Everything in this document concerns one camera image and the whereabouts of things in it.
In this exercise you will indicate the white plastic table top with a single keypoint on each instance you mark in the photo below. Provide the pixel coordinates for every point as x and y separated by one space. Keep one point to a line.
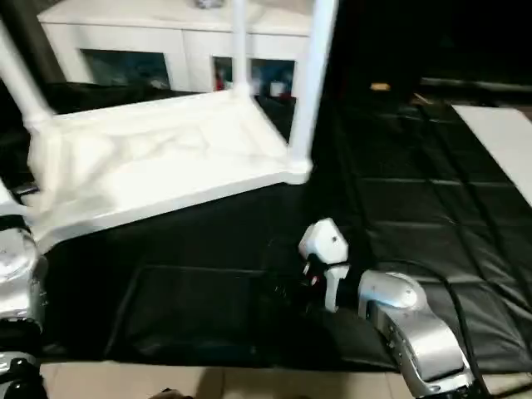
166 145

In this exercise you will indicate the white plastic table leg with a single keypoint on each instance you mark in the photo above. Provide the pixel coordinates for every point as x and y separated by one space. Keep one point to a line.
240 45
6 197
313 83
21 75

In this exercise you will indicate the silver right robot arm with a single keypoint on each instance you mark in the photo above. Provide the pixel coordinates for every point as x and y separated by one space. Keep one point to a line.
415 324

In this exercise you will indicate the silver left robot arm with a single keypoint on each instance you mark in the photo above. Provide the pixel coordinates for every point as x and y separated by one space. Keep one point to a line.
21 270

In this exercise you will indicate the black mat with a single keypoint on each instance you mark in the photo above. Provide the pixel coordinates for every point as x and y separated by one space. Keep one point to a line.
415 208

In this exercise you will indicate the small white bottle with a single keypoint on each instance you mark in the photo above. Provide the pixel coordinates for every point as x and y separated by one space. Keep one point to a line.
275 88

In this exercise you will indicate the small yellow tag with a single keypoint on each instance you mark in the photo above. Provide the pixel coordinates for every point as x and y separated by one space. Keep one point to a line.
380 86

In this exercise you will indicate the small red item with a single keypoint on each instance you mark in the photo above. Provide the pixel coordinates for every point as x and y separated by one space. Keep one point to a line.
217 81

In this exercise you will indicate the white flat board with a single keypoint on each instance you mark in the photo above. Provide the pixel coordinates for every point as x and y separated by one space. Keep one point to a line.
498 137

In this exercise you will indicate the black side table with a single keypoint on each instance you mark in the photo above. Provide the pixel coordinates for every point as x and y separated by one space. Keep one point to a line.
478 89

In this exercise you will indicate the white cabinet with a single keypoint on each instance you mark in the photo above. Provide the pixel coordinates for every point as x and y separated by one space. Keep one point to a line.
145 33

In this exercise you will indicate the dark patterned ornament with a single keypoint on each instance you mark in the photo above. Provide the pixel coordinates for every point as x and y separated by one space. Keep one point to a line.
208 3

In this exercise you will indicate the grey curtain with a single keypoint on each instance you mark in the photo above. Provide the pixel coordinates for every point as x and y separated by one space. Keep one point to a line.
41 41

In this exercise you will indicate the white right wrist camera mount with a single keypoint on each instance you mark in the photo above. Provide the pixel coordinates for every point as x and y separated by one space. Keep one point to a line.
326 245

